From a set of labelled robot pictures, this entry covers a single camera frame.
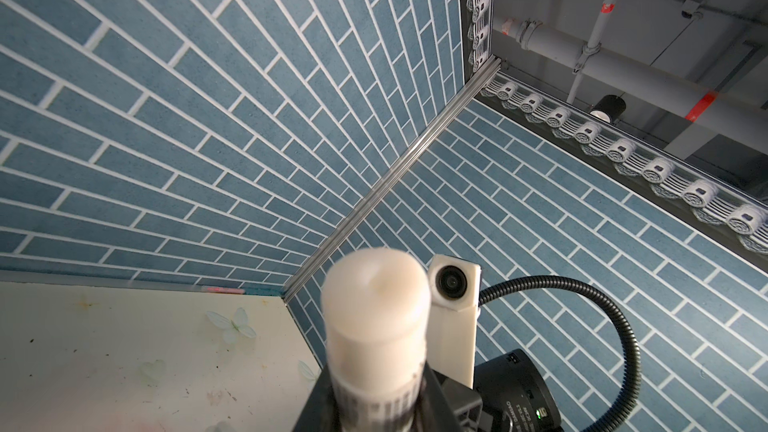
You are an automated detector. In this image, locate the grey ceiling pipe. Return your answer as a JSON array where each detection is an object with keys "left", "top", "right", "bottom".
[{"left": 492, "top": 18, "right": 767, "bottom": 153}]

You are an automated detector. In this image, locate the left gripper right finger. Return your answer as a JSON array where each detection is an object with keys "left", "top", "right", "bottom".
[{"left": 416, "top": 363, "right": 465, "bottom": 432}]

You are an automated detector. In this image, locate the black corrugated cable conduit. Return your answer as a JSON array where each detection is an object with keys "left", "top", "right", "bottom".
[{"left": 477, "top": 275, "right": 642, "bottom": 432}]

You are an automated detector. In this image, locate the white glue stick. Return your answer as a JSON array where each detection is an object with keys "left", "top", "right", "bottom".
[{"left": 321, "top": 248, "right": 431, "bottom": 431}]

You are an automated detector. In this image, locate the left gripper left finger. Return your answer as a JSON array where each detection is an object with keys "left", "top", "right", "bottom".
[{"left": 293, "top": 367, "right": 336, "bottom": 432}]

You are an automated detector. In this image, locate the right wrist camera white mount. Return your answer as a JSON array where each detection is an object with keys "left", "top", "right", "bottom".
[{"left": 427, "top": 254, "right": 481, "bottom": 388}]

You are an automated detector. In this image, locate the thin white ceiling pipe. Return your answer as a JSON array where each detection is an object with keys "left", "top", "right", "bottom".
[{"left": 566, "top": 0, "right": 617, "bottom": 104}]

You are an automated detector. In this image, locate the white lace wall trim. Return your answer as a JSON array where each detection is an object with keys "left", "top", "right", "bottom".
[{"left": 465, "top": 0, "right": 767, "bottom": 254}]

